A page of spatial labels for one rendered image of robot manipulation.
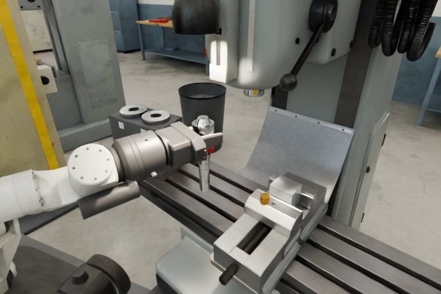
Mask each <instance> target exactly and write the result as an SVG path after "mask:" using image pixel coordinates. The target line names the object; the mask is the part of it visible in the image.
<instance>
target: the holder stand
mask: <svg viewBox="0 0 441 294"><path fill-rule="evenodd" d="M109 120H110V126H111V130H112V136H113V140H116V139H119V138H123V137H127V136H130V135H135V134H137V133H141V132H144V131H149V130H151V131H153V132H155V131H157V130H160V129H164V128H167V127H168V126H170V124H172V123H176V122H179V121H180V122H181V123H182V117H180V116H177V115H173V114H170V113H169V112H167V111H164V110H154V109H151V108H147V107H146V106H145V105H141V104H133V105H129V106H125V107H123V108H122V109H120V111H118V112H116V113H114V114H111V115H109ZM182 166H183V165H181V166H180V167H176V168H172V167H171V166H170V165H167V166H166V170H165V172H164V173H163V174H160V175H158V176H155V178H157V179H159V180H162V181H164V180H165V179H167V178H168V177H170V176H171V175H172V174H173V173H174V172H175V171H177V170H178V169H180V168H181V167H182Z"/></svg>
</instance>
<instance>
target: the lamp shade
mask: <svg viewBox="0 0 441 294"><path fill-rule="evenodd" d="M171 14H172V24H173V33H177V34H183V35H207V34H213V33H218V32H219V11H218V8H217V4H216V2H215V0H175V1H174V4H173V10H172V13H171Z"/></svg>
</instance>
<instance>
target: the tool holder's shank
mask: <svg viewBox="0 0 441 294"><path fill-rule="evenodd" d="M210 156H211V153H210V152H209V153H207V160H205V161H204V160H203V161H201V162H199V189H200V190H201V191H202V192H207V191H209V189H210V181H209V160H210Z"/></svg>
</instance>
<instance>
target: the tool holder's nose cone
mask: <svg viewBox="0 0 441 294"><path fill-rule="evenodd" d="M195 124H196V125H198V126H208V125H210V124H211V121H210V119H209V118H208V117H207V116H206V115H200V116H198V118H197V120H196V122H195Z"/></svg>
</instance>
